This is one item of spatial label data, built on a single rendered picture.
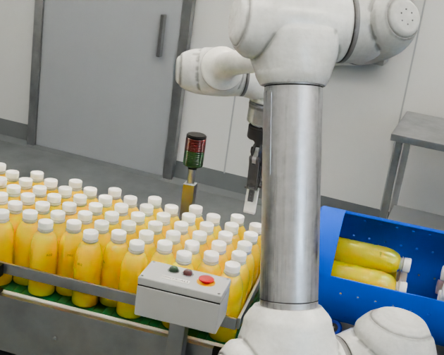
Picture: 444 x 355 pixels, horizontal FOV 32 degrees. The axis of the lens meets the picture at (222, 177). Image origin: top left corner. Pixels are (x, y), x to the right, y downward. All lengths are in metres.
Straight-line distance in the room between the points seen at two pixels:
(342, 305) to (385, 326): 0.59
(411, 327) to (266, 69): 0.50
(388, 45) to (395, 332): 0.48
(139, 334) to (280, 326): 0.78
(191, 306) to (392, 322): 0.58
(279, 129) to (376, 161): 4.11
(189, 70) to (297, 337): 0.77
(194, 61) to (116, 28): 3.98
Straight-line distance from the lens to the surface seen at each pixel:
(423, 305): 1.95
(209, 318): 1.81
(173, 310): 1.83
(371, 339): 1.38
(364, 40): 1.36
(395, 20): 1.35
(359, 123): 5.36
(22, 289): 2.17
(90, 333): 2.07
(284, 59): 1.29
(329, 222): 1.97
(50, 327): 2.12
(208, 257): 1.97
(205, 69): 1.82
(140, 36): 5.72
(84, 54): 5.95
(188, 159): 2.41
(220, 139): 5.65
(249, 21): 1.29
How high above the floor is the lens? 1.91
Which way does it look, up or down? 18 degrees down
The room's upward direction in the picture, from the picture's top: 8 degrees clockwise
